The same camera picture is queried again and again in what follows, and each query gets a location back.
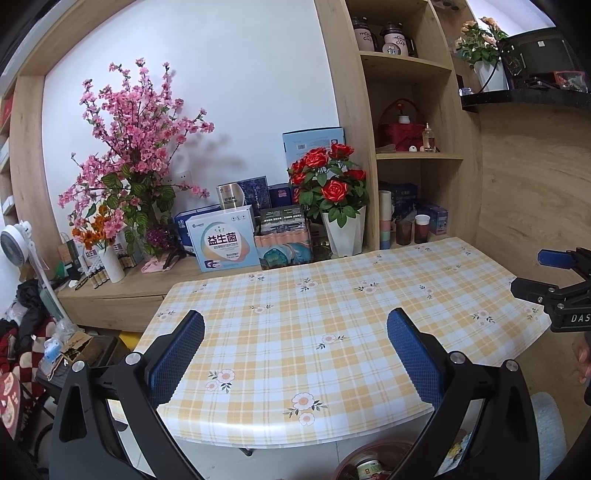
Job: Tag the orange flowers white vase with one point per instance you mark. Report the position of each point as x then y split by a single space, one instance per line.
101 249

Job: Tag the plaid floral tablecloth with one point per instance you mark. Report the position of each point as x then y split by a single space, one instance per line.
300 355

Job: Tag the light blue flat box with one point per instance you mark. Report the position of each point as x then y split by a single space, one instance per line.
297 143

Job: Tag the red rose bouquet white vase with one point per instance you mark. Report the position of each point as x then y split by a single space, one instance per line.
329 186

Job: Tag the wooden shelf unit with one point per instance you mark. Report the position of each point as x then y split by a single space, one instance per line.
397 96

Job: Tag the teal patterned gift box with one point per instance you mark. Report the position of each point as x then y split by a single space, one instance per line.
288 248

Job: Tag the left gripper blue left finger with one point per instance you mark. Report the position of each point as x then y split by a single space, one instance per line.
169 356

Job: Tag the grey fluffy slipper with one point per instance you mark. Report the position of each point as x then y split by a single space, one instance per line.
551 433

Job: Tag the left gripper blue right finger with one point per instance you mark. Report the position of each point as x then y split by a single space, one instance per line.
420 364

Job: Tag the person's right hand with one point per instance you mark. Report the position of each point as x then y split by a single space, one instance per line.
581 351

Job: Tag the red white paper cup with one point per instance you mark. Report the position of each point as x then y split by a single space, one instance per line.
422 228

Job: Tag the white probiotic box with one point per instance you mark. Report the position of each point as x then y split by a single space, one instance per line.
224 239

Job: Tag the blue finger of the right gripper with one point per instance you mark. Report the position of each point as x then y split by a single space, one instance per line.
556 259

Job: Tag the white desk fan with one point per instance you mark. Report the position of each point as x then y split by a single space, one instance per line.
19 247

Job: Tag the stack of pastel cups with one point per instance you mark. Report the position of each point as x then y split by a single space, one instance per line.
386 212

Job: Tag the pink roses white pot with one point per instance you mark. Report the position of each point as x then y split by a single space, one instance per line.
478 45

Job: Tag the brown plastic trash bin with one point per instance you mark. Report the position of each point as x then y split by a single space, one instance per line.
389 452

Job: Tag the pink blossom artificial plant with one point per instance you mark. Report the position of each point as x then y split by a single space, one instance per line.
127 190

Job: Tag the cardboard box on case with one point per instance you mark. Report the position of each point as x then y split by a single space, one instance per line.
81 347

